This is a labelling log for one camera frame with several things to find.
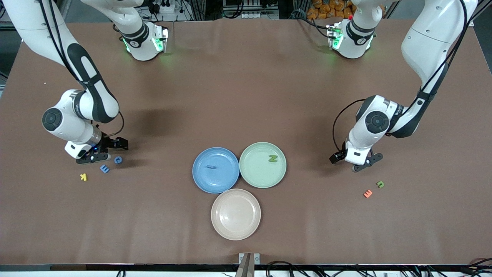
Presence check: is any green plate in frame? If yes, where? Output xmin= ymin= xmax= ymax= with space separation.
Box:
xmin=239 ymin=142 xmax=287 ymax=189

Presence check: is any blue plate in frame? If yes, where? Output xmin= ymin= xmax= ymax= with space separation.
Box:
xmin=192 ymin=147 xmax=241 ymax=194

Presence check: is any brown table cover sheet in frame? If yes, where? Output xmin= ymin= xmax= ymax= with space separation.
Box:
xmin=0 ymin=17 xmax=492 ymax=266

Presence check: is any beige plate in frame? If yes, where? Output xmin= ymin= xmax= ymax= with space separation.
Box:
xmin=211 ymin=189 xmax=261 ymax=241

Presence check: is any bag of oranges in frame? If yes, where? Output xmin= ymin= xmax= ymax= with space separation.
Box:
xmin=306 ymin=0 xmax=356 ymax=20

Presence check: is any white power strip with plugs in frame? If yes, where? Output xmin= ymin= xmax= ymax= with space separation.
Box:
xmin=148 ymin=0 xmax=175 ymax=14

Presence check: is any long white power strip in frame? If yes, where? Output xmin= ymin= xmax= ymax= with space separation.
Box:
xmin=241 ymin=11 xmax=278 ymax=20

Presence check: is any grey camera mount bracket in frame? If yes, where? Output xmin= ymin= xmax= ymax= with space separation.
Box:
xmin=235 ymin=252 xmax=261 ymax=277

